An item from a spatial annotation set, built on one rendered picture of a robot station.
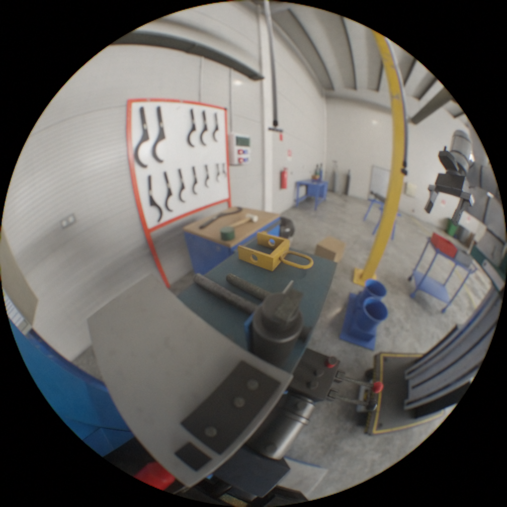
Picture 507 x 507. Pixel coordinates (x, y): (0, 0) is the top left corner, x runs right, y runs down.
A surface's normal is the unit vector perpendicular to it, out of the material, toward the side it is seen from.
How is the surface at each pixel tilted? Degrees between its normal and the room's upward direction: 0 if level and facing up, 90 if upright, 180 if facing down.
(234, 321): 0
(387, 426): 0
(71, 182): 90
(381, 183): 90
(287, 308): 0
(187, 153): 90
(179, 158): 90
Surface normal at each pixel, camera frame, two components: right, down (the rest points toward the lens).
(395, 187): -0.56, 0.46
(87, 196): 0.83, 0.29
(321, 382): -0.02, -0.84
